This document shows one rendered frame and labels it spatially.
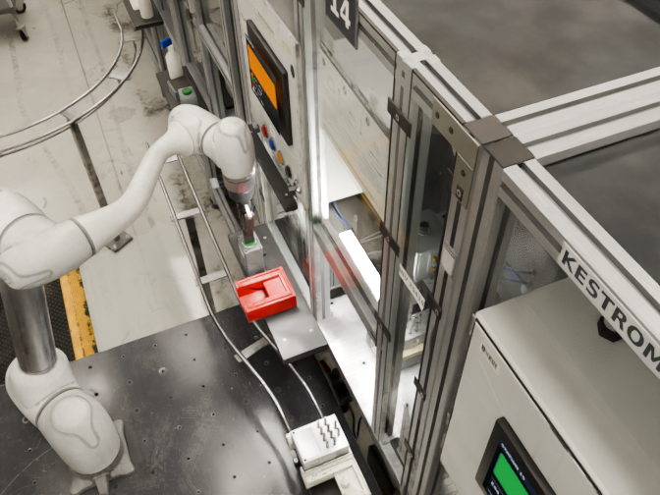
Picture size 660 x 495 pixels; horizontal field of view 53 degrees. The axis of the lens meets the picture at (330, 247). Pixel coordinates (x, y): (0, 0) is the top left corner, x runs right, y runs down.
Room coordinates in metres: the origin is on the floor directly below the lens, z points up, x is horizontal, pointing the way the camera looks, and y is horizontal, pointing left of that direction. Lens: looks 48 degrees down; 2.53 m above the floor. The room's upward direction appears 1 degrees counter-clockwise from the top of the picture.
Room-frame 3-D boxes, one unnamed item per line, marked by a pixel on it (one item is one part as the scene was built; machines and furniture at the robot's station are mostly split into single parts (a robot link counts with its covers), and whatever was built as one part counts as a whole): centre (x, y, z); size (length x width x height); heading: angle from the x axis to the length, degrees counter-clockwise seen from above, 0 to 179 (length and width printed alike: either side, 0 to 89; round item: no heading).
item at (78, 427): (0.85, 0.70, 0.85); 0.18 x 0.16 x 0.22; 47
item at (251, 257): (1.38, 0.24, 0.97); 0.08 x 0.08 x 0.12; 22
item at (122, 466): (0.82, 0.69, 0.71); 0.22 x 0.18 x 0.06; 22
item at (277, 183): (1.35, 0.16, 1.37); 0.36 x 0.04 x 0.04; 22
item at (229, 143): (1.38, 0.26, 1.41); 0.13 x 0.11 x 0.16; 47
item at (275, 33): (1.40, 0.03, 1.60); 0.42 x 0.29 x 0.46; 22
